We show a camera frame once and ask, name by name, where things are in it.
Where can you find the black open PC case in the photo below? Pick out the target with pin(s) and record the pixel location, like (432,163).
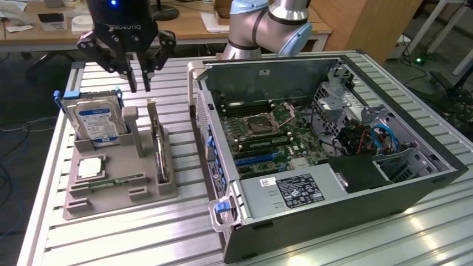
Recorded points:
(332,216)

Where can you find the grey parts rack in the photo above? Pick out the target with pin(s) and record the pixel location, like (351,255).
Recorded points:
(118,163)

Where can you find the white table frame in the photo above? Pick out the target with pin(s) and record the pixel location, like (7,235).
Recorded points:
(440,7)

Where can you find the white tape roll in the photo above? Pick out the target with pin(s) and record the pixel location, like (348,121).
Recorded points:
(70,2)

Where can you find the brown cardboard box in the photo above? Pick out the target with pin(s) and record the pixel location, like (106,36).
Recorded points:
(222,11)

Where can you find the grey power supply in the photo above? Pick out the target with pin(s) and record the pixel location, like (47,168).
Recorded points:
(296,191)

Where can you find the clear plastic bag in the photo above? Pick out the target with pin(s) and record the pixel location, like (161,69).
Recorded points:
(11,9)

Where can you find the black device green light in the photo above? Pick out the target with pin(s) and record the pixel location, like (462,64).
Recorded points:
(419,60)

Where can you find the CPU socket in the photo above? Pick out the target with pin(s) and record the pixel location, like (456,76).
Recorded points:
(259,124)

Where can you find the green RAM stick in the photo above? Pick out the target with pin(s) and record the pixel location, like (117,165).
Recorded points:
(111,183)

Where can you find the wooden desk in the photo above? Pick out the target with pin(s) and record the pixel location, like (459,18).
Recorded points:
(185,30)

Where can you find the black floor stand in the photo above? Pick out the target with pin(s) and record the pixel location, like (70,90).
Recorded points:
(440,80)

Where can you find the black plastic cover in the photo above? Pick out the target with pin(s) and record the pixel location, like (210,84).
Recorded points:
(359,171)

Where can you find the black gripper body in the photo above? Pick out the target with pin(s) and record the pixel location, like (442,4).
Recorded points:
(122,25)

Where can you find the white paper stack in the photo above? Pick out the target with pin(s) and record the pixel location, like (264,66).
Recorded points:
(215,23)

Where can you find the hard disk drive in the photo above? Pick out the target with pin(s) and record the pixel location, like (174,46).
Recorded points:
(97,122)

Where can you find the black RAM stick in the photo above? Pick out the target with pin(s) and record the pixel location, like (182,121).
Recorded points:
(264,142)

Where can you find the green motherboard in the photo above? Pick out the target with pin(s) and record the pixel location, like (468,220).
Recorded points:
(299,144)

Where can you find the wooden cabinet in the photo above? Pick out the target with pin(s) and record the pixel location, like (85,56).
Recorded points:
(370,27)

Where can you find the metal disk bay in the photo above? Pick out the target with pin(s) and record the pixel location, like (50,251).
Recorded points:
(332,110)

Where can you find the silver CPU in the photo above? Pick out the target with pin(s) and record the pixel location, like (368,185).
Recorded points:
(91,167)

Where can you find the black lamp base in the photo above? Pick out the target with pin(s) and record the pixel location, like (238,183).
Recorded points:
(169,15)

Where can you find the metal socket cover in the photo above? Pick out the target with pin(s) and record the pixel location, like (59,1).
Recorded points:
(283,110)

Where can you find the black chair base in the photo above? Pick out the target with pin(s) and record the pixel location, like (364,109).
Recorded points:
(41,62)

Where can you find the blue expansion slot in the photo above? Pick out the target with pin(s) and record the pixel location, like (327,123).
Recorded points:
(255,159)

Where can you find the white box black top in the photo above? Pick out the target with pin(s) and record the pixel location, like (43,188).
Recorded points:
(51,25)

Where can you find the green graphics card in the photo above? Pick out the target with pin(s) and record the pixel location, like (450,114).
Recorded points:
(162,155)

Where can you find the grey cup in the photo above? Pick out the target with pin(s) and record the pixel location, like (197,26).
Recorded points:
(54,3)

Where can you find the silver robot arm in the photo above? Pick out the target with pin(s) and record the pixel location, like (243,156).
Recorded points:
(259,25)

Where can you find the white paper card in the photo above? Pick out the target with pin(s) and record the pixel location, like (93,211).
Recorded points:
(19,28)

